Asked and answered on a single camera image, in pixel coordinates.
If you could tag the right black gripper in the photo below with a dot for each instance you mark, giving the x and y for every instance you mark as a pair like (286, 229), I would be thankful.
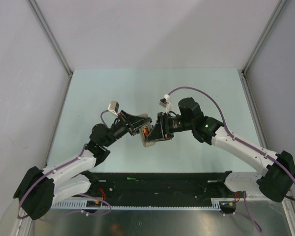
(162, 125)

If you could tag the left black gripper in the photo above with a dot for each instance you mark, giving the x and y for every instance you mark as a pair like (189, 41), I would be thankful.
(133, 122)

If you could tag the red battery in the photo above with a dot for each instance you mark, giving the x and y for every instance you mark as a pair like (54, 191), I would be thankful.
(145, 132)

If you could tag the white remote control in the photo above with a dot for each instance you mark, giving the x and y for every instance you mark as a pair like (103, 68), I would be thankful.
(143, 138)

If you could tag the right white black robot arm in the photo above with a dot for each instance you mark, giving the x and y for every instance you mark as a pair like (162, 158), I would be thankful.
(276, 170)

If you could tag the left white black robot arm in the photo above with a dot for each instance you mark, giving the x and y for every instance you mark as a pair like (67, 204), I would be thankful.
(41, 188)

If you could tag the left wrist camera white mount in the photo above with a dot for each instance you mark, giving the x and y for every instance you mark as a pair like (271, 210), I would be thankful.
(113, 108)

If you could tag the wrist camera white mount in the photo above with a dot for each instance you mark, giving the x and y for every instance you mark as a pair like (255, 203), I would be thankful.
(113, 108)
(164, 102)

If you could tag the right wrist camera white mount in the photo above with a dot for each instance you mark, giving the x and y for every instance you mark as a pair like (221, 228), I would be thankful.
(164, 102)

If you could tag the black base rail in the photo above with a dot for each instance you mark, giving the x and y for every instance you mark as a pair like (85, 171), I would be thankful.
(170, 190)

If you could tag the left aluminium frame post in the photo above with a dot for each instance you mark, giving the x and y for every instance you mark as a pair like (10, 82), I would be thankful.
(38, 14)

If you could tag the aluminium frame post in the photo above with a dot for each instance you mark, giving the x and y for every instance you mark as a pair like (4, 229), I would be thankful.
(269, 27)
(38, 14)

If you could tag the right aluminium frame post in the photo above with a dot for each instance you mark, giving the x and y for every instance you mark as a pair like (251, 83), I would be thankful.
(269, 27)

